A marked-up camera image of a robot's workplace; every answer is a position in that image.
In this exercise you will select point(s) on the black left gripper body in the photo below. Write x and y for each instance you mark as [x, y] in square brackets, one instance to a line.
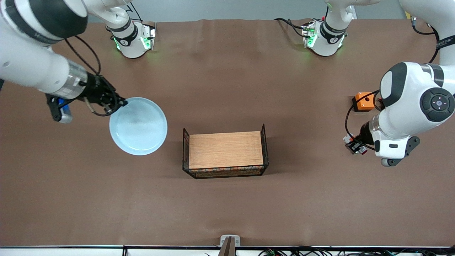
[363, 135]

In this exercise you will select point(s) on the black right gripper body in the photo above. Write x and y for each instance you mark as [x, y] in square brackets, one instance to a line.
[96, 90]

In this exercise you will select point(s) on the red-tipped button switch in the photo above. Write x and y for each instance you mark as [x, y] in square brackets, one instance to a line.
[346, 139]

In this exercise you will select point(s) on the light blue round plate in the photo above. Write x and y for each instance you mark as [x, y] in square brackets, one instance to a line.
[140, 131]

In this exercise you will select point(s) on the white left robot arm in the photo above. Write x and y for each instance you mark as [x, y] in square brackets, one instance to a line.
[405, 117]

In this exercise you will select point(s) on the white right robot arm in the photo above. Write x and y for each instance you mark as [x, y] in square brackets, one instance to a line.
[28, 60]

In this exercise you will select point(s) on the arm base box green light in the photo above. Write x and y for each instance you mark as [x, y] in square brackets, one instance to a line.
[148, 35]
[308, 35]

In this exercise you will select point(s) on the orange button box with hole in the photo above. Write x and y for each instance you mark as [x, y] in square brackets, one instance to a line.
[364, 101]

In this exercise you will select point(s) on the wooden board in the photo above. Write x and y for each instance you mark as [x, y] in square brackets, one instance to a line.
[225, 149]

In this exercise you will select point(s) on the brown table cover sheet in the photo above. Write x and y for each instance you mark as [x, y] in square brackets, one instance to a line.
[213, 213]

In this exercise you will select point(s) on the white table edge rail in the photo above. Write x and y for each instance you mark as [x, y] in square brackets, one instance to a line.
[53, 251]

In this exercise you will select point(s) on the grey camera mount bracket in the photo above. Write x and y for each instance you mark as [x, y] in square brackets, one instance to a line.
[230, 241]

